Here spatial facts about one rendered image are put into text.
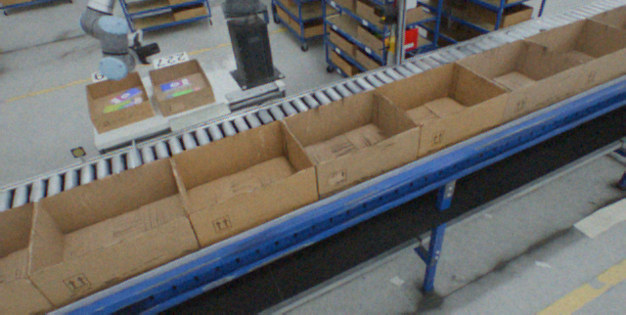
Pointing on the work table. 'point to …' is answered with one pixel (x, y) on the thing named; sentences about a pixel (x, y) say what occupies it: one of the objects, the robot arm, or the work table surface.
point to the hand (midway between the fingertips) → (148, 46)
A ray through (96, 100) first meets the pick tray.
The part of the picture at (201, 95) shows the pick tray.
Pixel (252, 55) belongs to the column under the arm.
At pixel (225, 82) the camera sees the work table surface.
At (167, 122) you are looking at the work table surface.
